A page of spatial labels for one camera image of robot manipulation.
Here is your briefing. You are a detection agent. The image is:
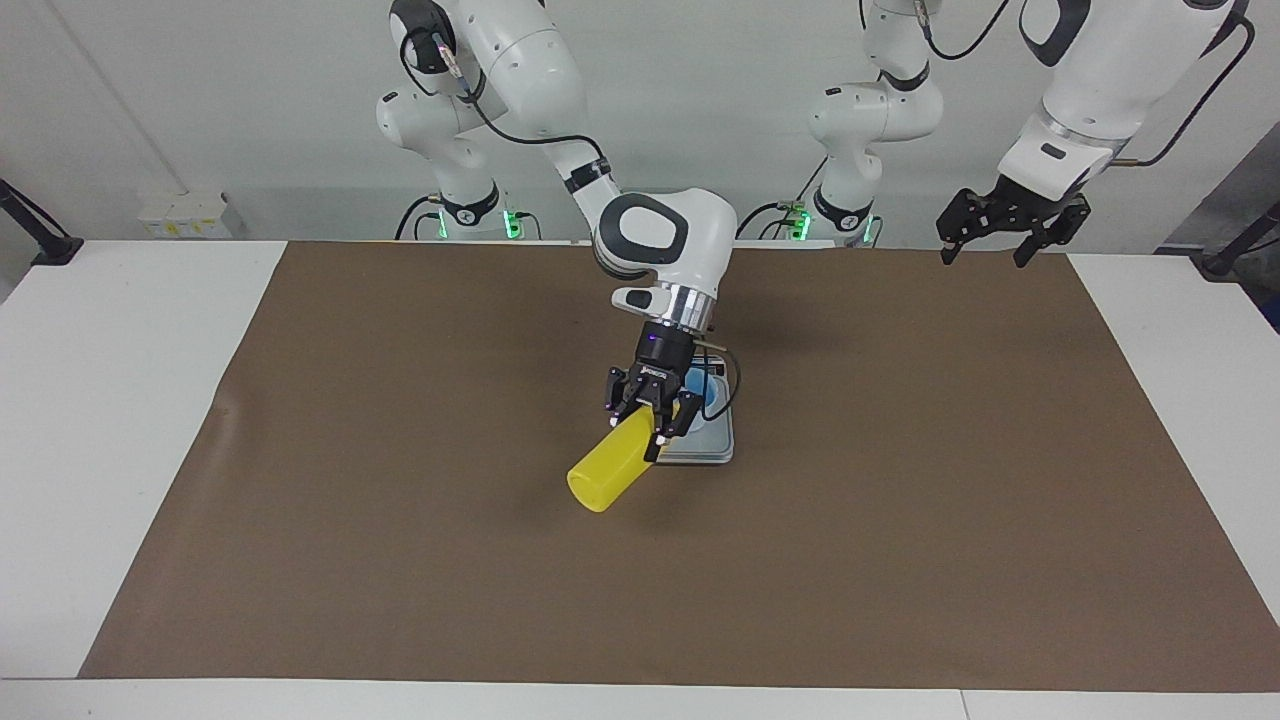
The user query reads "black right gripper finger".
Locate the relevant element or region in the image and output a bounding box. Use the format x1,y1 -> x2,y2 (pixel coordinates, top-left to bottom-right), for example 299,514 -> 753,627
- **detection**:
603,370 -> 641,429
645,395 -> 706,463

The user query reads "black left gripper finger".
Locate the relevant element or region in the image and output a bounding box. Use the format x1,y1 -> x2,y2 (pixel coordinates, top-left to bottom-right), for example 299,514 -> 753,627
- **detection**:
937,190 -> 986,267
1012,200 -> 1093,269

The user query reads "light blue plastic cup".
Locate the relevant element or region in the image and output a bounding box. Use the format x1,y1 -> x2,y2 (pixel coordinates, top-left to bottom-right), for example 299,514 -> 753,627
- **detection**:
685,367 -> 732,423

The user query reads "yellow squeeze seasoning bottle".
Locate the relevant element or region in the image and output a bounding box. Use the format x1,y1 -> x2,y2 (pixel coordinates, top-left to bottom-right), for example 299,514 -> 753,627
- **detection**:
566,395 -> 701,514

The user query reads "silver digital kitchen scale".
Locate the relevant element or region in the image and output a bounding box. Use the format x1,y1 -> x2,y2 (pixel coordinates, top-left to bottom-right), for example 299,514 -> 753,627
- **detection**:
652,354 -> 736,466

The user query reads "brown paper table mat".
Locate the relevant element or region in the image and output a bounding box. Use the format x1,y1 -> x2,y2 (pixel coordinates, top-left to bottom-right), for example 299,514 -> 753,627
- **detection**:
78,240 -> 1280,693

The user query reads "black camera stand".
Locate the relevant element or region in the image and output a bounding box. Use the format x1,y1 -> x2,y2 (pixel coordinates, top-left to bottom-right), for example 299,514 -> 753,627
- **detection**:
1200,200 -> 1280,278
0,178 -> 85,267

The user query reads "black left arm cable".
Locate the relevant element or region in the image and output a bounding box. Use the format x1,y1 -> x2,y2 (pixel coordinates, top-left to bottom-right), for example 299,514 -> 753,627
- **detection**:
915,0 -> 1256,169

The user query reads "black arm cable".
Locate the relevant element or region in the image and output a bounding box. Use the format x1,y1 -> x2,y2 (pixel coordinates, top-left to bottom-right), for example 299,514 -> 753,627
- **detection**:
915,0 -> 1256,169
400,25 -> 743,421

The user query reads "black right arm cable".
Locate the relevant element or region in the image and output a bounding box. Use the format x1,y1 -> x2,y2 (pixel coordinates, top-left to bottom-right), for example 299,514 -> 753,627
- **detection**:
400,25 -> 743,421

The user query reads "white wall socket box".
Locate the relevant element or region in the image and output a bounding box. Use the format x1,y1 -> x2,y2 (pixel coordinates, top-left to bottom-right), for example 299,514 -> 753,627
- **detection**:
138,188 -> 231,239

